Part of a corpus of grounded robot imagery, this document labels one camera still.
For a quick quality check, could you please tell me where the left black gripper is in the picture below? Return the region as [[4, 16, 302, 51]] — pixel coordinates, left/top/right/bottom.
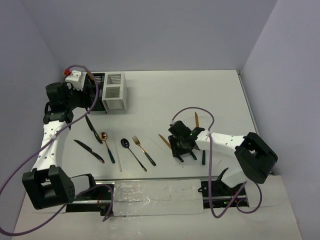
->
[[62, 81, 97, 110]]

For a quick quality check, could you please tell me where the gold knife green handle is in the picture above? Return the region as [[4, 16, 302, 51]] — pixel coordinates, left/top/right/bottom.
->
[[158, 134, 171, 149], [194, 112, 200, 128]]

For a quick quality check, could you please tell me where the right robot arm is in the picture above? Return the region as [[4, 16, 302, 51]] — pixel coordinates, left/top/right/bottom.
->
[[168, 120, 278, 196]]

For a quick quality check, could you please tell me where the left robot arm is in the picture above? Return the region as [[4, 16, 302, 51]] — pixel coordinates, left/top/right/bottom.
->
[[22, 80, 96, 210]]

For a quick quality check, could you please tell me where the black utensil caddy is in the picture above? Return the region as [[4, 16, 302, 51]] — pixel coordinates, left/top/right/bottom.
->
[[83, 72, 107, 114]]

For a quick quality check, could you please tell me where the black knife upper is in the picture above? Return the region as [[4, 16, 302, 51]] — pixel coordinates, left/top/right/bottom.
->
[[85, 115, 103, 144]]

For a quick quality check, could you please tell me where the black knife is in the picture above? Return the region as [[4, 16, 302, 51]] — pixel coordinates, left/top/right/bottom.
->
[[85, 115, 103, 144], [73, 139, 105, 164]]

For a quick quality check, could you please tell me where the white utensil caddy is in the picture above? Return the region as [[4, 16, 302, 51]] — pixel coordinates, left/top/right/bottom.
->
[[101, 72, 128, 113]]

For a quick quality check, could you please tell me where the black knife lower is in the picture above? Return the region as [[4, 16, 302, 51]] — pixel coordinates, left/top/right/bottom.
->
[[73, 139, 105, 164]]

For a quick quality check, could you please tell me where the black spoon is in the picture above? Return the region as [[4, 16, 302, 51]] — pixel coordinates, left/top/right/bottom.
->
[[120, 138, 147, 172]]

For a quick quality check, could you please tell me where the clear chopstick left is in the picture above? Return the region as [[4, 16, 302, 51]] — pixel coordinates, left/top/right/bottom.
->
[[112, 132, 123, 173]]

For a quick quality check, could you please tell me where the gold fork green handle right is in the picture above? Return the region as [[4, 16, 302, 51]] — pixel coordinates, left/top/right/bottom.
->
[[190, 151, 197, 161]]

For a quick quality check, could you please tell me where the gold fork green handle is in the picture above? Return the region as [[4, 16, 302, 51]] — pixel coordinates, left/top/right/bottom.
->
[[190, 151, 197, 161], [132, 135, 157, 167]]

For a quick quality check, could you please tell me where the gold spoon green handle right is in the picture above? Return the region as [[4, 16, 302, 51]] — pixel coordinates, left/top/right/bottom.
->
[[201, 150, 206, 166]]

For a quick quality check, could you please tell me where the gold spoon green handle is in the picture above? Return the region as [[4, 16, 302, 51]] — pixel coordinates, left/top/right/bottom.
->
[[99, 132, 116, 164], [201, 150, 206, 166]]

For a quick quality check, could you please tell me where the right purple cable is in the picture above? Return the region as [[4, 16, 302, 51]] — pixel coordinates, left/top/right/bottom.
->
[[172, 107, 263, 220]]

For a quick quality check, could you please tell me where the gold fork green handle left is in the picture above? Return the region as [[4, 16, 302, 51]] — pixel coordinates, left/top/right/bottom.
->
[[132, 135, 157, 167]]

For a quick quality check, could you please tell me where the gold spoon green handle left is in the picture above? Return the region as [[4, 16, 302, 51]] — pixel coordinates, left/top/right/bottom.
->
[[99, 132, 116, 164]]

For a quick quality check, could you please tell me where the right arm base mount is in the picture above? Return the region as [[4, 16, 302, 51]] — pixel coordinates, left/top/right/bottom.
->
[[198, 180, 249, 209]]

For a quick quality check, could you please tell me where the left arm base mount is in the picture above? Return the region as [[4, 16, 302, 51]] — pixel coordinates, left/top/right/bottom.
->
[[65, 186, 112, 217]]

